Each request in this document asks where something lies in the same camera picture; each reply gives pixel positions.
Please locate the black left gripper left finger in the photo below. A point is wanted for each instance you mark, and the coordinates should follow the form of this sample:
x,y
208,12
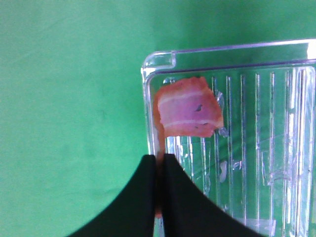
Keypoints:
x,y
132,212

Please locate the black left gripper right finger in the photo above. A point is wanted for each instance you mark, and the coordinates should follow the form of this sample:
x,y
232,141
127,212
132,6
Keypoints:
x,y
187,212

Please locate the toy bacon strip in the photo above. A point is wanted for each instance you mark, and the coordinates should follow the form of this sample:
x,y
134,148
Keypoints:
x,y
187,107

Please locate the left clear plastic tray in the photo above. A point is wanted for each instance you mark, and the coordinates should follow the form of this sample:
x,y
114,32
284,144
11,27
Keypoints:
x,y
260,168

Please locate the green tablecloth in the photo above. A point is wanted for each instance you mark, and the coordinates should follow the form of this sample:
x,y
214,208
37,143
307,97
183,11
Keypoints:
x,y
72,124

